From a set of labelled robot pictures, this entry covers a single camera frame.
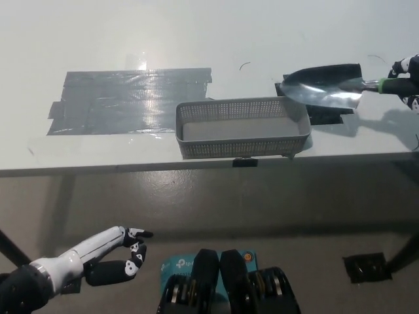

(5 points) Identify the teal tp-link box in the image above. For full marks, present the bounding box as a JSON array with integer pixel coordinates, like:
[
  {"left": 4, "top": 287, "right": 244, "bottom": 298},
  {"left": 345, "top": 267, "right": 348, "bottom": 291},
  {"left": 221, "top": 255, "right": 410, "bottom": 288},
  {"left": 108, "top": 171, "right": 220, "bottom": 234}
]
[{"left": 160, "top": 250, "right": 259, "bottom": 304}]

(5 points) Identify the grey perforated plastic basket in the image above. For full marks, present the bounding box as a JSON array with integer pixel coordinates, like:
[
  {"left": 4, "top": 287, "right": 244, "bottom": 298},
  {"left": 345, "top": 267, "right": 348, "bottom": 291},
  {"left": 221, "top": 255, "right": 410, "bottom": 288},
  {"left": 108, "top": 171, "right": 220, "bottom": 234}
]
[{"left": 175, "top": 96, "right": 312, "bottom": 160}]

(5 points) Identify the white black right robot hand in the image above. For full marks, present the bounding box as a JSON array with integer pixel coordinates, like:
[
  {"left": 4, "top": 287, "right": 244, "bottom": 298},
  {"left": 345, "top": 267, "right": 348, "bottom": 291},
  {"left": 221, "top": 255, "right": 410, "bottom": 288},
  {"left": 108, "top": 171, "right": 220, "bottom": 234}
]
[{"left": 389, "top": 54, "right": 419, "bottom": 114}]

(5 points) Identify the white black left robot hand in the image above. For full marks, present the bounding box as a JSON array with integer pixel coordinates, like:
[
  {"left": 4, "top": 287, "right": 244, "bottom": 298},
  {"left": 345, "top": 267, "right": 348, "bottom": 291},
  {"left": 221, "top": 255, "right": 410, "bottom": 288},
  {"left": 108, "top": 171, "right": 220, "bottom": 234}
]
[{"left": 32, "top": 225, "right": 154, "bottom": 295}]

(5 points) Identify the black table leg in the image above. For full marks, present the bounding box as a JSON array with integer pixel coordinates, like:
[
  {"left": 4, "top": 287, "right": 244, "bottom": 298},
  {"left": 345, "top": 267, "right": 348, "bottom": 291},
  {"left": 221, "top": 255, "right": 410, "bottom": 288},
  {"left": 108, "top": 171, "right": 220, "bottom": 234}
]
[
  {"left": 0, "top": 228, "right": 32, "bottom": 268},
  {"left": 386, "top": 225, "right": 419, "bottom": 274}
]

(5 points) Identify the small black tape strip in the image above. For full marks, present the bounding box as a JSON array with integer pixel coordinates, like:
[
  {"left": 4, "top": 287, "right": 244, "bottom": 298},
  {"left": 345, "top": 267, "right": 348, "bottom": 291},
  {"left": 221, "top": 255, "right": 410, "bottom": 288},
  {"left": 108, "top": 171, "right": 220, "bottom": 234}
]
[{"left": 232, "top": 157, "right": 259, "bottom": 169}]

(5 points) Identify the garden trowel green black handle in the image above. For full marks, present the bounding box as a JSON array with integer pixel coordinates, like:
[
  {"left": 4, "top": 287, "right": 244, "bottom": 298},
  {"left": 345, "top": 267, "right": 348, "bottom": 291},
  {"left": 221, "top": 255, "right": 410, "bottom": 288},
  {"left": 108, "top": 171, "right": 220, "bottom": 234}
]
[{"left": 282, "top": 63, "right": 416, "bottom": 111}]

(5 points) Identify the grey duct tape patch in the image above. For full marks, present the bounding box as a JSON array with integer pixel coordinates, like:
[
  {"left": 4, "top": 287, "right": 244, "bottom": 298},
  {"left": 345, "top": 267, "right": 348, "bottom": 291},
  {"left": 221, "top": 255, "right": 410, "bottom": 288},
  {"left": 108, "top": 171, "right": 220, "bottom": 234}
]
[{"left": 45, "top": 67, "right": 215, "bottom": 137}]

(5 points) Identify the black tape patch on desk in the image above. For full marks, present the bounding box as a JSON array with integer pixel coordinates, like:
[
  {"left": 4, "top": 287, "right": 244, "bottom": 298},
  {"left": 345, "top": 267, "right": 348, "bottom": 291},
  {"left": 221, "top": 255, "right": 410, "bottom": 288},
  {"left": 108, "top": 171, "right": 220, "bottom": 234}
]
[{"left": 274, "top": 81, "right": 356, "bottom": 127}]

